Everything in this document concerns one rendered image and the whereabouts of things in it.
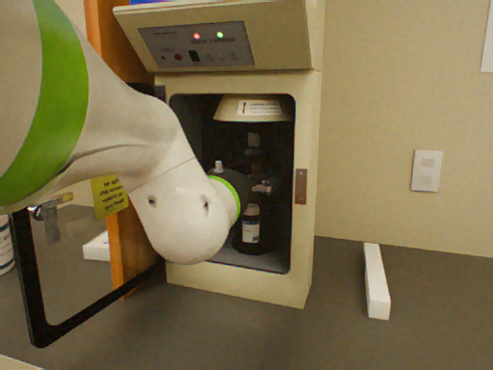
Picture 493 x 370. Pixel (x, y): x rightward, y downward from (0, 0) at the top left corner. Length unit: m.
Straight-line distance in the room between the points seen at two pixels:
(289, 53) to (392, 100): 0.52
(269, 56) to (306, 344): 0.50
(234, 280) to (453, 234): 0.66
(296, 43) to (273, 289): 0.48
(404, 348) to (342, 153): 0.57
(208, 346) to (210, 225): 0.30
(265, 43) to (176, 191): 0.29
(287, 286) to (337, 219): 0.44
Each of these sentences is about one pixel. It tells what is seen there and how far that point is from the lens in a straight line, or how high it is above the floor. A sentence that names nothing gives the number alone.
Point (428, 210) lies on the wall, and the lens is 1.13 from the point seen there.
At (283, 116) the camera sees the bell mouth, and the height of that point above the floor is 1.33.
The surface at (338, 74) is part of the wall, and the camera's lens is 1.07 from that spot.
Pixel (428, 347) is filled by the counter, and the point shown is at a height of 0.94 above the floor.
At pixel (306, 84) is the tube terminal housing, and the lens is 0.65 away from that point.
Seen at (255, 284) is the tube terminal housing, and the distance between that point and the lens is 0.77.
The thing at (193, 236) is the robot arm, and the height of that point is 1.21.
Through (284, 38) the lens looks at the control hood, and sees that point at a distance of 0.59.
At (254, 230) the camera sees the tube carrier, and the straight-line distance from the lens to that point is 0.78.
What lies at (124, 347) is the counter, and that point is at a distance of 0.71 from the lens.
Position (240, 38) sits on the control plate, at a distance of 0.61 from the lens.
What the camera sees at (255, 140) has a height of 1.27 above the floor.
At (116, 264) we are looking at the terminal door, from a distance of 0.71.
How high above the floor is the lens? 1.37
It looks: 14 degrees down
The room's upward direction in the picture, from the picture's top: straight up
